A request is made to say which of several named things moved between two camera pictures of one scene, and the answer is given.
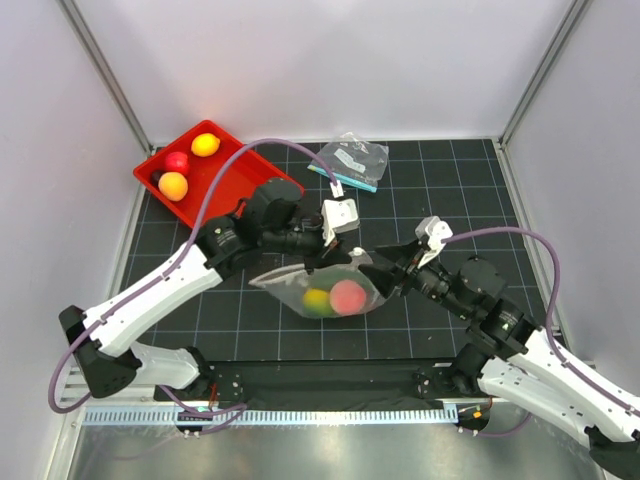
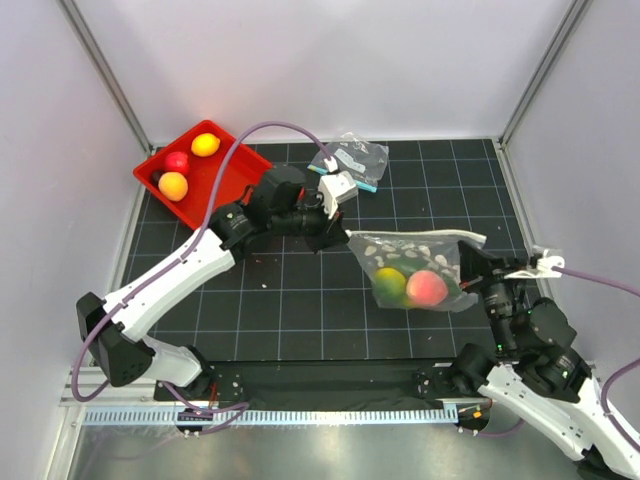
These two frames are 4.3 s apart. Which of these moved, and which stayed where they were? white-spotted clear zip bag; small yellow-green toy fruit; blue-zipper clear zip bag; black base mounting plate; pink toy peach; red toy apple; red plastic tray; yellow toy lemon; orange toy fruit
Moved: pink toy peach; white-spotted clear zip bag; small yellow-green toy fruit
Stayed: yellow toy lemon; black base mounting plate; red toy apple; blue-zipper clear zip bag; orange toy fruit; red plastic tray
